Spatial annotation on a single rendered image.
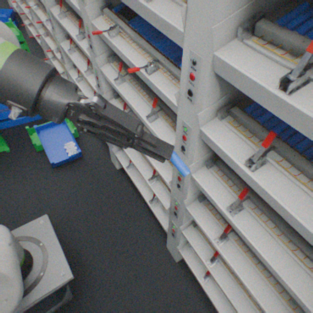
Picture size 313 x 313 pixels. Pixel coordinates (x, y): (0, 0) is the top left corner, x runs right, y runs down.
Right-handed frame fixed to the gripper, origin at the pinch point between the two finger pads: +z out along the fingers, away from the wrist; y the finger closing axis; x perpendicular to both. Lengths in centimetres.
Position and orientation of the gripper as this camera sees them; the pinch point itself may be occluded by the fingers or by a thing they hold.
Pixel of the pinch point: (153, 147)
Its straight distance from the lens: 50.2
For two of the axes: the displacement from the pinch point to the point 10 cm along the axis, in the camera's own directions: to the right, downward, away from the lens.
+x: 3.1, -8.7, 3.8
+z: 8.7, 4.2, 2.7
